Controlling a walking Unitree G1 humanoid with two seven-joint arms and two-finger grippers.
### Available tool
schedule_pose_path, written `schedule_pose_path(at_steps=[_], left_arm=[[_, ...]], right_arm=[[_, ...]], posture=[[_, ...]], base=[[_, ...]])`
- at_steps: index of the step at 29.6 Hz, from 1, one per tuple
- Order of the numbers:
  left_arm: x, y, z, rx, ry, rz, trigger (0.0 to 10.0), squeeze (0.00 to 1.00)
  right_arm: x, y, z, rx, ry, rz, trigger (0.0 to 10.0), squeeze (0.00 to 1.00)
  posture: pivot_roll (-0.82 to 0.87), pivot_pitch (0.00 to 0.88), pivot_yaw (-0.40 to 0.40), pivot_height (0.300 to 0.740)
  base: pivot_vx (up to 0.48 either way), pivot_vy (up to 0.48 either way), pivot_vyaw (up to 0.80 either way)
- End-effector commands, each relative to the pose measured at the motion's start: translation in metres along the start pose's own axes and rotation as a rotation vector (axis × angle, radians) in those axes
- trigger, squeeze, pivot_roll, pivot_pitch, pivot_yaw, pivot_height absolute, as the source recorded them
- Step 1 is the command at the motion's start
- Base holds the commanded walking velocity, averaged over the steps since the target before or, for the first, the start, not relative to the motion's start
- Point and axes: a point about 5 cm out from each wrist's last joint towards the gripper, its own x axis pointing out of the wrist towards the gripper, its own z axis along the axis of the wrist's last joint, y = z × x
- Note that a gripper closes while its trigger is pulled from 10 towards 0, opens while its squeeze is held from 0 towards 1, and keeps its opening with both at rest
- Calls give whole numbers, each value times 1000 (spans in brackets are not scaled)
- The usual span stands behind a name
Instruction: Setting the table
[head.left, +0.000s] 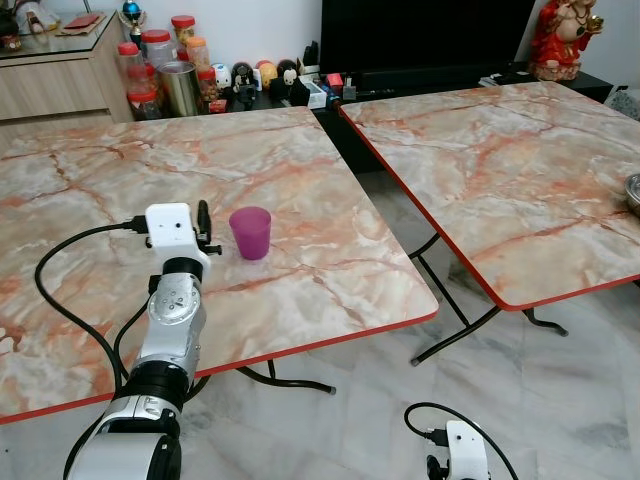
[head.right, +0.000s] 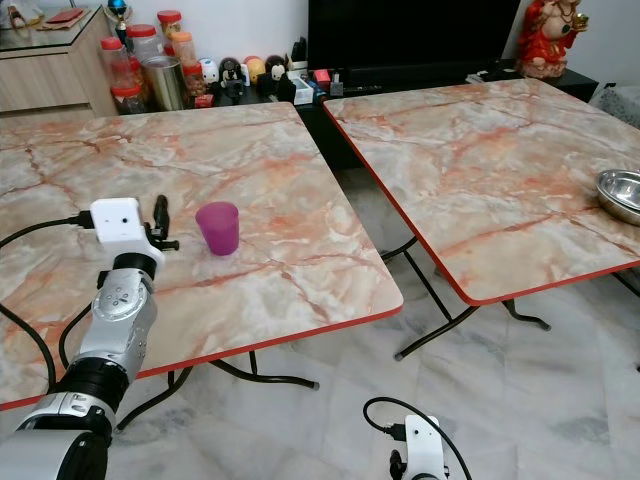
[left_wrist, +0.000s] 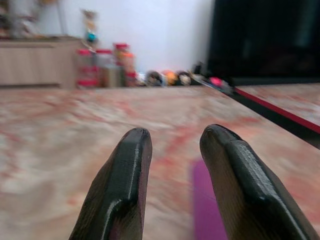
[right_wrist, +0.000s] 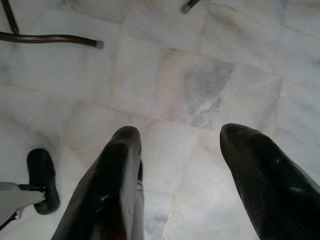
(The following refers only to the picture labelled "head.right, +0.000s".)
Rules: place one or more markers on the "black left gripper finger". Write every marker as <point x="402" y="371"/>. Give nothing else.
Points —
<point x="161" y="215"/>

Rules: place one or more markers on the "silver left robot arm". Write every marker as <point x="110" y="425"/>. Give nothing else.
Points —
<point x="112" y="335"/>

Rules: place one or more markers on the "purple plastic cup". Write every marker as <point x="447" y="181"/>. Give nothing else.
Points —
<point x="217" y="228"/>

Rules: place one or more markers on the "short red lid jar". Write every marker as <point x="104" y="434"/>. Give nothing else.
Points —
<point x="127" y="98"/>

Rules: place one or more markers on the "steel canister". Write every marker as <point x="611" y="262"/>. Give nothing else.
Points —
<point x="163" y="84"/>

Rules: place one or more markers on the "small red content jar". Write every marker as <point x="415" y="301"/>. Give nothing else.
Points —
<point x="194" y="80"/>

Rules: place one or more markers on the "black toy figurine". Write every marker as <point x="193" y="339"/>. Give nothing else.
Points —
<point x="231" y="82"/>

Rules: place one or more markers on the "white toy figurine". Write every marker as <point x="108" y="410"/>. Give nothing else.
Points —
<point x="210" y="71"/>

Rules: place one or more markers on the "red lid snack jar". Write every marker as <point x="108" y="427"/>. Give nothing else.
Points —
<point x="111" y="62"/>

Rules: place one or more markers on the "orange lid jar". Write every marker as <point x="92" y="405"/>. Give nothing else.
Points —
<point x="183" y="48"/>

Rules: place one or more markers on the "wide red lid jar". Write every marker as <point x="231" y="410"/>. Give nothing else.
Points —
<point x="142" y="43"/>

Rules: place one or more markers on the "wooden cabinet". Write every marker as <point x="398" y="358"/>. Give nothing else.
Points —
<point x="55" y="78"/>

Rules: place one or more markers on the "yellow toy figurine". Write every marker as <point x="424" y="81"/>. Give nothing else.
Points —
<point x="254" y="68"/>

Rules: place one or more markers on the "brown toy figurine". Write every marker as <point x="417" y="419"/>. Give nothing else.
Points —
<point x="275" y="68"/>

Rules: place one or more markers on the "tall red lid jar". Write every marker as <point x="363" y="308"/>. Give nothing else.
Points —
<point x="169" y="25"/>

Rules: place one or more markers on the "blue white small box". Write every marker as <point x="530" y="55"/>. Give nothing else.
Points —
<point x="305" y="88"/>

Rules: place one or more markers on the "small trophy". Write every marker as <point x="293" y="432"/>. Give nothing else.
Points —
<point x="120" y="12"/>

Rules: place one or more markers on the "flat red box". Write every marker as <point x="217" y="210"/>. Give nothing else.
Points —
<point x="69" y="15"/>

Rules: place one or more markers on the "black television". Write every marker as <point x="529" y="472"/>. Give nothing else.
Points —
<point x="415" y="30"/>

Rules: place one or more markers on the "steel bowl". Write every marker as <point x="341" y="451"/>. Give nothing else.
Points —
<point x="620" y="195"/>

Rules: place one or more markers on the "grey mesh basket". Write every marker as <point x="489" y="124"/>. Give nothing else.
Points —
<point x="618" y="103"/>

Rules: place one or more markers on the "red gold statue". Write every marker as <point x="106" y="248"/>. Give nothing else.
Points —
<point x="548" y="38"/>

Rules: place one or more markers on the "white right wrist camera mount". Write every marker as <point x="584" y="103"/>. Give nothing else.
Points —
<point x="426" y="448"/>

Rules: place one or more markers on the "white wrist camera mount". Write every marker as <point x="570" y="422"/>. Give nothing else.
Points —
<point x="120" y="225"/>
<point x="426" y="448"/>

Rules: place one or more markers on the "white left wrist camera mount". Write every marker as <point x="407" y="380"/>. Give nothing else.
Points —
<point x="120" y="225"/>

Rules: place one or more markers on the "black table leg frame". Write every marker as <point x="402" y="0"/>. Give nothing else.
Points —
<point x="260" y="377"/>
<point x="435" y="325"/>

